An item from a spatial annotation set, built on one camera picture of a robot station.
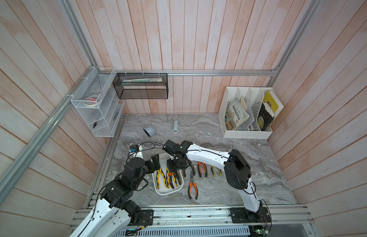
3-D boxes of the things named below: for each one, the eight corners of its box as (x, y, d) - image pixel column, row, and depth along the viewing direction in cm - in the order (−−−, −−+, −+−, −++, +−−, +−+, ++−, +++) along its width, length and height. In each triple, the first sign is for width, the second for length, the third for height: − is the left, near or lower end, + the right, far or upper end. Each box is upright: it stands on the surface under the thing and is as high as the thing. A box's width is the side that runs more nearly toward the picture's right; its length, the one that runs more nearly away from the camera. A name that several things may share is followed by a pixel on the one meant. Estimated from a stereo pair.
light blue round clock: (146, 136, 109) (143, 128, 101) (150, 132, 111) (148, 124, 104) (151, 139, 107) (149, 132, 99) (155, 135, 109) (153, 128, 102)
